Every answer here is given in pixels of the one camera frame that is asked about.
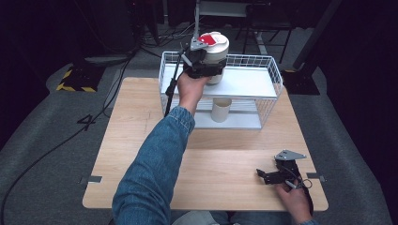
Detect white metal stand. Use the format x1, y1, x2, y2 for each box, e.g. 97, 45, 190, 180
191, 0, 269, 56

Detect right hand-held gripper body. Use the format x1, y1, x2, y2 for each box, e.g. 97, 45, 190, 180
273, 148, 308, 188

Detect bundle of floor cables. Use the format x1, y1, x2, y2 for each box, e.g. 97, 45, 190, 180
139, 21, 201, 50

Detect white cup with red lid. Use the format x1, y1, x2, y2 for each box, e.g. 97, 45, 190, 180
196, 30, 231, 85

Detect person's right hand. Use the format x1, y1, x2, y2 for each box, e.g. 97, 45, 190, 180
274, 181, 314, 225

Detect yellow black striped stand base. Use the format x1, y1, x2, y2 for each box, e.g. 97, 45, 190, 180
55, 63, 106, 94

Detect grey tape piece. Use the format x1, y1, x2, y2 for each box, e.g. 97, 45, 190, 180
80, 175, 103, 185
306, 172, 327, 184

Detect person's legs in jeans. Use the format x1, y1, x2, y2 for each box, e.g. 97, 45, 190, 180
170, 210, 294, 225

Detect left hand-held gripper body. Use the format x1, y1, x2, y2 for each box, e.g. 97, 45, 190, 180
180, 37, 210, 80

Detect black metal chair frame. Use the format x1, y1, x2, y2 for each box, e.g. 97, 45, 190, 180
235, 2, 296, 65

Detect dark slanted stand with base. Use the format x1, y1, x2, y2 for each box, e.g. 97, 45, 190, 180
281, 0, 344, 97

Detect long black floor cable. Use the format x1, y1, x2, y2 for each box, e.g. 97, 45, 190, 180
0, 51, 137, 225

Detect white wire shelf rack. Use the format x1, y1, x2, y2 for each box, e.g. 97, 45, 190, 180
158, 50, 284, 131

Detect left hand-held gripper black cable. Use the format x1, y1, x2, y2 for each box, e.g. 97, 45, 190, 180
163, 48, 187, 118

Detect white paper sheet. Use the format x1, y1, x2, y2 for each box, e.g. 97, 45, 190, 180
171, 210, 221, 225

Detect white paper cup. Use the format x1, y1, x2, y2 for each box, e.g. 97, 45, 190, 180
210, 97, 234, 124

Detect right hand-held gripper black cable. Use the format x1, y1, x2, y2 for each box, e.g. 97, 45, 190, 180
285, 164, 314, 218

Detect person's left hand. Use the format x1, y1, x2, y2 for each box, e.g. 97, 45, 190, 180
176, 72, 211, 116

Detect hand-held gripper black cable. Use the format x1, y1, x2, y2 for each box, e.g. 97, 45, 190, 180
285, 164, 314, 218
163, 48, 187, 118

